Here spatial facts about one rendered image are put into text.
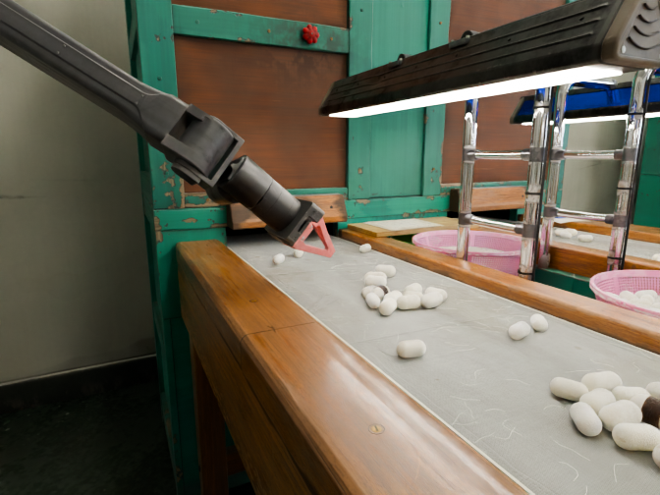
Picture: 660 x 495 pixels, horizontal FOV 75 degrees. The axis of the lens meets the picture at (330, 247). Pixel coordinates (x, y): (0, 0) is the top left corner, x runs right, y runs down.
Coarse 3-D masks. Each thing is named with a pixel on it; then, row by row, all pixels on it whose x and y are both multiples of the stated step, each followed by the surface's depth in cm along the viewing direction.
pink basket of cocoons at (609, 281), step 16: (608, 272) 71; (624, 272) 72; (640, 272) 73; (656, 272) 72; (592, 288) 64; (608, 288) 71; (624, 288) 72; (640, 288) 72; (656, 288) 72; (624, 304) 57
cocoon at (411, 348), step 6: (402, 342) 48; (408, 342) 47; (414, 342) 47; (420, 342) 48; (402, 348) 47; (408, 348) 47; (414, 348) 47; (420, 348) 47; (402, 354) 47; (408, 354) 47; (414, 354) 47; (420, 354) 47
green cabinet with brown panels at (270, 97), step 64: (128, 0) 128; (192, 0) 93; (256, 0) 98; (320, 0) 105; (384, 0) 112; (448, 0) 119; (512, 0) 130; (576, 0) 140; (192, 64) 95; (256, 64) 101; (320, 64) 108; (384, 64) 115; (256, 128) 104; (320, 128) 111; (384, 128) 119; (448, 128) 129; (512, 128) 140; (192, 192) 100; (320, 192) 113; (384, 192) 123; (448, 192) 132
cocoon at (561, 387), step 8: (552, 384) 40; (560, 384) 39; (568, 384) 39; (576, 384) 39; (552, 392) 40; (560, 392) 39; (568, 392) 39; (576, 392) 39; (584, 392) 38; (576, 400) 39
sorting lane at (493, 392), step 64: (256, 256) 95; (320, 256) 95; (384, 256) 95; (320, 320) 59; (384, 320) 59; (448, 320) 59; (512, 320) 59; (448, 384) 42; (512, 384) 42; (640, 384) 42; (512, 448) 33; (576, 448) 33
